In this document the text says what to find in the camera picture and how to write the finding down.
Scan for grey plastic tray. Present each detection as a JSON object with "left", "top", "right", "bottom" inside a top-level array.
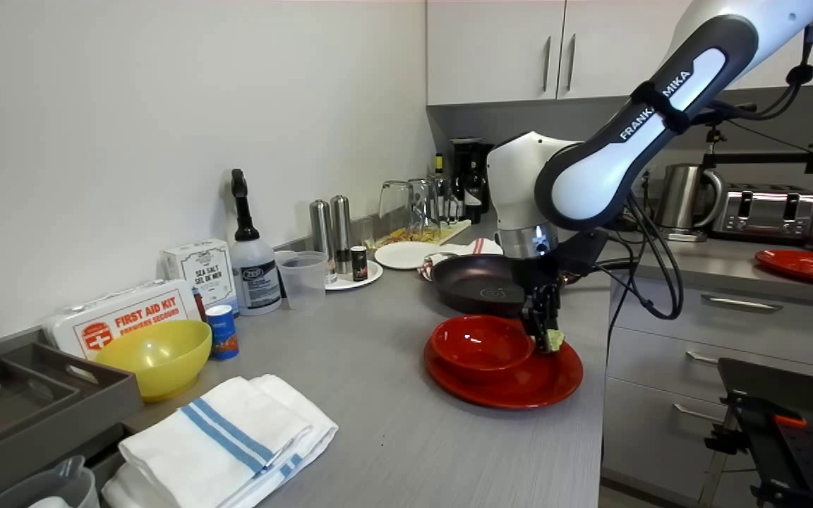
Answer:
[{"left": 0, "top": 327, "right": 144, "bottom": 508}]

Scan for steel toaster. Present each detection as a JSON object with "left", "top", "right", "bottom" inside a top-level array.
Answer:
[{"left": 710, "top": 183, "right": 813, "bottom": 244}]

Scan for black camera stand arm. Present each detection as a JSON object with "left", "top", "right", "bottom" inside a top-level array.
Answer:
[{"left": 706, "top": 142, "right": 813, "bottom": 177}]

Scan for white lower cabinet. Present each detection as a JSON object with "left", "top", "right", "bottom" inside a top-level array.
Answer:
[{"left": 602, "top": 272, "right": 813, "bottom": 508}]

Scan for small blue container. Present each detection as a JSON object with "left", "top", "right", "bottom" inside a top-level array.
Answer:
[{"left": 204, "top": 301, "right": 242, "bottom": 364}]

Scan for white upper cabinet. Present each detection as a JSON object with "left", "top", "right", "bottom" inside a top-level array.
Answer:
[{"left": 424, "top": 0, "right": 813, "bottom": 108}]

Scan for steel drawer handle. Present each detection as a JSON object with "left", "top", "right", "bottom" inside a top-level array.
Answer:
[
  {"left": 682, "top": 348, "right": 726, "bottom": 366},
  {"left": 670, "top": 402, "right": 720, "bottom": 424},
  {"left": 701, "top": 290, "right": 785, "bottom": 317}
]

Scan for red bowl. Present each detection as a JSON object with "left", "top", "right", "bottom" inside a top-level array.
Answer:
[{"left": 430, "top": 314, "right": 535, "bottom": 378}]

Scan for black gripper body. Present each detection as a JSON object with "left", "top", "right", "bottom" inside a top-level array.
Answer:
[{"left": 516, "top": 252, "right": 566, "bottom": 296}]

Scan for white towel blue stripes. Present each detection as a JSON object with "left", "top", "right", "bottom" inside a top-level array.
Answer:
[{"left": 99, "top": 373, "right": 342, "bottom": 508}]

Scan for red plate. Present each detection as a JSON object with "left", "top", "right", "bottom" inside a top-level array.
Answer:
[
  {"left": 754, "top": 246, "right": 813, "bottom": 290},
  {"left": 420, "top": 314, "right": 586, "bottom": 416}
]

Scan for black coffee maker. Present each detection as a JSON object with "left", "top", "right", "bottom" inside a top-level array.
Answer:
[{"left": 448, "top": 139, "right": 497, "bottom": 224}]

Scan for black frying pan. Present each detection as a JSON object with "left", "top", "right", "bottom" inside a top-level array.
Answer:
[{"left": 430, "top": 252, "right": 545, "bottom": 318}]

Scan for white cabinet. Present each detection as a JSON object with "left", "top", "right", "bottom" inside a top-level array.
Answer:
[
  {"left": 602, "top": 272, "right": 813, "bottom": 508},
  {"left": 424, "top": 0, "right": 813, "bottom": 108}
]

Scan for small white plate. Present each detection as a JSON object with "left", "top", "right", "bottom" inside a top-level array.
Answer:
[{"left": 321, "top": 259, "right": 387, "bottom": 293}]

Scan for white first aid kit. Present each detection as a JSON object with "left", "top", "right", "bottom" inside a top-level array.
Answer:
[{"left": 48, "top": 279, "right": 204, "bottom": 361}]

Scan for yellow patterned mat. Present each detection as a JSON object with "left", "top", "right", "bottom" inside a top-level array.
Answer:
[{"left": 367, "top": 218, "right": 475, "bottom": 252}]

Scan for steel cabinet handle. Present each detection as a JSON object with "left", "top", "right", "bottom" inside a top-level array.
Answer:
[
  {"left": 561, "top": 32, "right": 579, "bottom": 95},
  {"left": 540, "top": 33, "right": 557, "bottom": 95}
]

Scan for small dark spice jar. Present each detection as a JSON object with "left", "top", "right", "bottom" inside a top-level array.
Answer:
[{"left": 346, "top": 244, "right": 373, "bottom": 286}]

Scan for clear spray bottle black nozzle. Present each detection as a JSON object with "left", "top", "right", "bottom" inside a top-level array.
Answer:
[{"left": 228, "top": 167, "right": 288, "bottom": 317}]

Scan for yellow sponge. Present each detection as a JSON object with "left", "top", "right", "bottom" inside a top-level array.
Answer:
[{"left": 540, "top": 323, "right": 571, "bottom": 355}]

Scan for clear measuring jug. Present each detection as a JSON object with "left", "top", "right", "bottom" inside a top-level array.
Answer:
[{"left": 0, "top": 454, "right": 104, "bottom": 508}]

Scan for white cardboard box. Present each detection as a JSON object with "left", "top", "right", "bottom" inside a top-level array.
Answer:
[{"left": 161, "top": 239, "right": 238, "bottom": 311}]

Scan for clear plastic container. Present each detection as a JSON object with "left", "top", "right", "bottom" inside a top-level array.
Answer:
[{"left": 273, "top": 248, "right": 331, "bottom": 296}]

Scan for steel grinder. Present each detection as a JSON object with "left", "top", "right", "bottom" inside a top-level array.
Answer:
[
  {"left": 331, "top": 193, "right": 353, "bottom": 277},
  {"left": 308, "top": 198, "right": 332, "bottom": 256}
]

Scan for yellow bowl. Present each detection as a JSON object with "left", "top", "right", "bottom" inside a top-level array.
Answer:
[{"left": 92, "top": 318, "right": 214, "bottom": 407}]

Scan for clear drinking glass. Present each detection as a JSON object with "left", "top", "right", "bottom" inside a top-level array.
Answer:
[
  {"left": 408, "top": 174, "right": 447, "bottom": 225},
  {"left": 376, "top": 177, "right": 417, "bottom": 237}
]

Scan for wrist mounted camera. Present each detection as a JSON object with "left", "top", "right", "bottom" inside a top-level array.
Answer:
[{"left": 554, "top": 228, "right": 610, "bottom": 279}]

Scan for steel electric kettle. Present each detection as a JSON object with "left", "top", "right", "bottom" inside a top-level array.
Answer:
[{"left": 658, "top": 160, "right": 727, "bottom": 239}]

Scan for black equipment stand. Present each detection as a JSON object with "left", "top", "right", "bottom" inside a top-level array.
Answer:
[{"left": 703, "top": 355, "right": 813, "bottom": 508}]

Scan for white towel red stripes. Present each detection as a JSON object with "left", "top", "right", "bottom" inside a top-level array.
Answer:
[{"left": 417, "top": 234, "right": 506, "bottom": 277}]

